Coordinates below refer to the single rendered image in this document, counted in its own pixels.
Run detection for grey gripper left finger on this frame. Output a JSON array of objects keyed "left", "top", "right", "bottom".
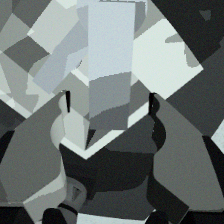
[{"left": 0, "top": 90, "right": 70, "bottom": 224}]

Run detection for white rectangular sink basin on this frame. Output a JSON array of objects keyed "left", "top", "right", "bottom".
[{"left": 0, "top": 0, "right": 203, "bottom": 159}]

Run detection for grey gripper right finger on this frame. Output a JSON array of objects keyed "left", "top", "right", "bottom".
[{"left": 146, "top": 92, "right": 224, "bottom": 224}]

